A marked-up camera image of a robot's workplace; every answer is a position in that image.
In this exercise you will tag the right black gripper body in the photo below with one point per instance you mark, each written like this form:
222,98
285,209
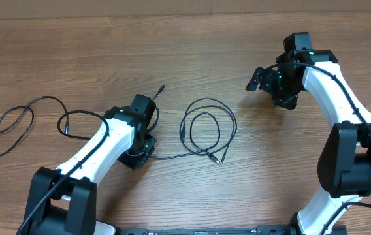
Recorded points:
284,87

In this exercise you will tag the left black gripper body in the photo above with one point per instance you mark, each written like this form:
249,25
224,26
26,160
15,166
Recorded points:
136,156

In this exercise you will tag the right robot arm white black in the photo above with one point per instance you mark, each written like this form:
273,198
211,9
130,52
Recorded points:
344,166

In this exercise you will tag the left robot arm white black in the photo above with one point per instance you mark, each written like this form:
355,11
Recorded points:
64,200

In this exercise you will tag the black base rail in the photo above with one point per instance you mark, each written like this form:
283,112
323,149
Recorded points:
205,231

